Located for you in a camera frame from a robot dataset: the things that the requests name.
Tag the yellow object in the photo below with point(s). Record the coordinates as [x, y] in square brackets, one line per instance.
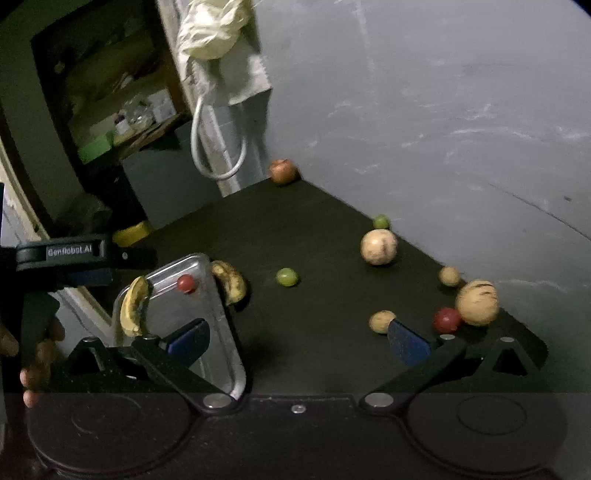
[131, 233]

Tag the person's left hand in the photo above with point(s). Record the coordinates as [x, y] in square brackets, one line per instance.
[41, 355]

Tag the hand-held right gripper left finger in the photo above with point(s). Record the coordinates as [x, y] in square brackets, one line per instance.
[190, 342]

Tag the spotted yellow banana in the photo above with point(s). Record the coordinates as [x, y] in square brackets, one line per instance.
[231, 282]

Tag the beige round melon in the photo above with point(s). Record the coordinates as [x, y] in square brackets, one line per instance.
[378, 247]
[477, 302]

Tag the small red tomato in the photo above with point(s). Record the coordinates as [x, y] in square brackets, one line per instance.
[186, 283]
[447, 320]

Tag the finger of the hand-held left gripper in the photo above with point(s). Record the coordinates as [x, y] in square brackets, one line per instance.
[92, 278]

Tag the red apple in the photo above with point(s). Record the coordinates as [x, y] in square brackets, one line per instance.
[282, 171]

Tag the wooden shelf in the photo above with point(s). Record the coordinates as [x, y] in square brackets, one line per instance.
[92, 78]

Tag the metal tray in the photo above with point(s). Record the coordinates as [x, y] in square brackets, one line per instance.
[203, 295]

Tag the green box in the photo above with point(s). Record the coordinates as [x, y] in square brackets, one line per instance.
[96, 148]

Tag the white cloth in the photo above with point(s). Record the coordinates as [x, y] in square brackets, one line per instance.
[217, 41]

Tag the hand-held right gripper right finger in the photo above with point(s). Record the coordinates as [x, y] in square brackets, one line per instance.
[406, 345]

